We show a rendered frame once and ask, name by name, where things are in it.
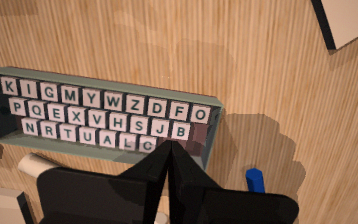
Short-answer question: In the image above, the blue stylus with grey tip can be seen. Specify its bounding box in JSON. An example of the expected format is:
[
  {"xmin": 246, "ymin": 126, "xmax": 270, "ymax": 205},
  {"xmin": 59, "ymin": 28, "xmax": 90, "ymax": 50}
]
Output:
[{"xmin": 245, "ymin": 167, "xmax": 265, "ymax": 193}]

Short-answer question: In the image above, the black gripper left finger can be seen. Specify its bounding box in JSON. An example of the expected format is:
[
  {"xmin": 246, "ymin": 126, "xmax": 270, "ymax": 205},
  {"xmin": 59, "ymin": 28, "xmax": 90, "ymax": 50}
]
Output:
[{"xmin": 36, "ymin": 140, "xmax": 172, "ymax": 224}]

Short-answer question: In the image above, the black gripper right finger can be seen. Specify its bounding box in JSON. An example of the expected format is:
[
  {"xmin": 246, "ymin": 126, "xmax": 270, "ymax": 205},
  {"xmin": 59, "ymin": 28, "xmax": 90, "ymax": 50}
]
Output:
[{"xmin": 168, "ymin": 141, "xmax": 299, "ymax": 224}]

